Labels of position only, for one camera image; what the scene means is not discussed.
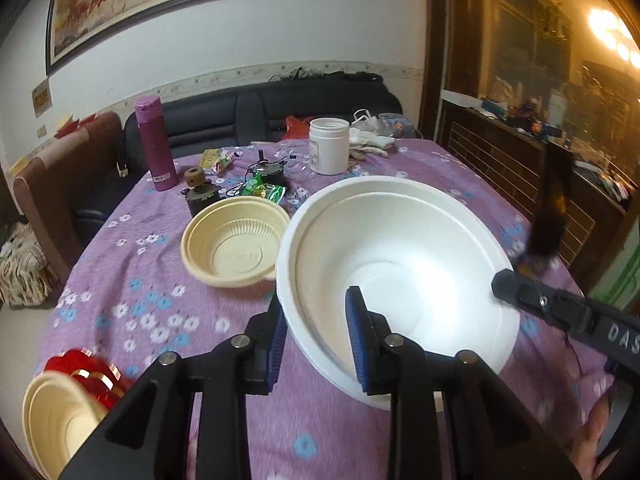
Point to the blue printed container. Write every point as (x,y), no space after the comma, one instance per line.
(397,125)

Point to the framed horse painting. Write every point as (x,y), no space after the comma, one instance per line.
(145,5)

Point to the white work gloves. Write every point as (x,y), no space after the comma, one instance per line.
(372,141)

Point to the ceiling lamp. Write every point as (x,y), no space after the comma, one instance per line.
(612,30)

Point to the cream plastic bowl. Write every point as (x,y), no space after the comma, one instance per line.
(55,425)
(235,250)

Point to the wall socket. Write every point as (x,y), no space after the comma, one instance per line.
(42,131)

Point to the small yellow wall sticker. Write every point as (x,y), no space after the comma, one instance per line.
(41,97)

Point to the black leather sofa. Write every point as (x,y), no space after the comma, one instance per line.
(225,115)

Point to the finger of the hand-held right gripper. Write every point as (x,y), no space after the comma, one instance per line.
(560,307)

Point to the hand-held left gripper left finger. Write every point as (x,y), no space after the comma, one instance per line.
(275,355)

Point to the dark wooden cabinet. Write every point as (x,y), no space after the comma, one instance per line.
(480,160)

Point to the red plastic bag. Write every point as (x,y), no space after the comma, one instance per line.
(298,129)

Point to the dark wooden chair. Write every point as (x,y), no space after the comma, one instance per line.
(550,210)

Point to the brown upholstered chair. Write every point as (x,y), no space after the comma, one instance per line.
(55,185)

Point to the white foam bowl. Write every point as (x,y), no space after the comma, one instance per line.
(300,310)
(425,260)

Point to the person's right hand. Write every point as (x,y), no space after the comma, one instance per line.
(590,440)

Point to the brown wooden spool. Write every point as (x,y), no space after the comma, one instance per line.
(194,176)

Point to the purple thermos bottle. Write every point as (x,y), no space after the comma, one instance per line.
(156,145)

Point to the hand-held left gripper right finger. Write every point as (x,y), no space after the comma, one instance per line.
(356,340)

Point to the yellow snack packet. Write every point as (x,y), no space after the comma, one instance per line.
(217,160)

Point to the white plastic bag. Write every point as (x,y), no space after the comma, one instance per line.
(365,117)

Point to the patterned floor cushion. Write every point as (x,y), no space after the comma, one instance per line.
(22,265)

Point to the red and gold plastic dish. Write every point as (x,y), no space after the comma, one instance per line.
(92,377)

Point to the white plastic jar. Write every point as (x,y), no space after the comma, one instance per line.
(328,147)

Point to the purple floral tablecloth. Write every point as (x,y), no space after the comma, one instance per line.
(150,310)

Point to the green snack packet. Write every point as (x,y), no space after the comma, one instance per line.
(265,191)

